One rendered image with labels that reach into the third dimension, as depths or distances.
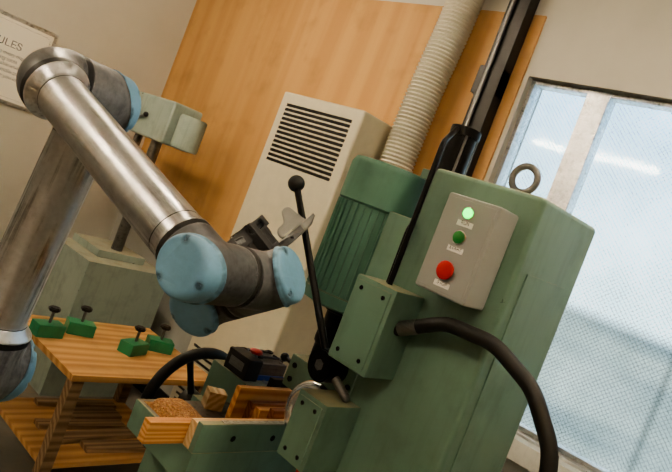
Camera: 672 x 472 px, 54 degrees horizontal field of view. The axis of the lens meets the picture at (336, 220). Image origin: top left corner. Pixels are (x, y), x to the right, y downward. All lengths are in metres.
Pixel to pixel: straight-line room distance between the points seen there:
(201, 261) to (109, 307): 2.70
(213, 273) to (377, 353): 0.34
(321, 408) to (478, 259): 0.36
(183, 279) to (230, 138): 2.93
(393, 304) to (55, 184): 0.70
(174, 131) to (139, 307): 0.94
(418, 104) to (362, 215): 1.56
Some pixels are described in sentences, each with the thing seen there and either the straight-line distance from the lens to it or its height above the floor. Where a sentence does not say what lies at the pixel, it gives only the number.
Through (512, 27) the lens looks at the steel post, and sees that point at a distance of 2.85.
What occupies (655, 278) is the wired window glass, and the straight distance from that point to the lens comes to 2.52.
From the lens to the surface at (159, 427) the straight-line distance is 1.21.
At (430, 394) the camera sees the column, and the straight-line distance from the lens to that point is 1.11.
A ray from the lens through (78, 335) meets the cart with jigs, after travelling 2.86.
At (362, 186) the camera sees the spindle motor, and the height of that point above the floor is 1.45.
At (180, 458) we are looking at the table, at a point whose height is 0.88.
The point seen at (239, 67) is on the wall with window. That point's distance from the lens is 3.93.
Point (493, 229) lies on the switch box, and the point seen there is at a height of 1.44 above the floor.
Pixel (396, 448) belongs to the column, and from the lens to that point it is 1.15.
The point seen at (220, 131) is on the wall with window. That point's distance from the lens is 3.87.
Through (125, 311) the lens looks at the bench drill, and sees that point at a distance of 3.60.
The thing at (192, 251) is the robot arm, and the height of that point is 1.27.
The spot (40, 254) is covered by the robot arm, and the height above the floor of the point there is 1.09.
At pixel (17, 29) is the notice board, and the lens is 4.02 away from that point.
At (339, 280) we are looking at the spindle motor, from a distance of 1.30.
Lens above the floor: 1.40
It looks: 1 degrees down
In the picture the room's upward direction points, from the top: 21 degrees clockwise
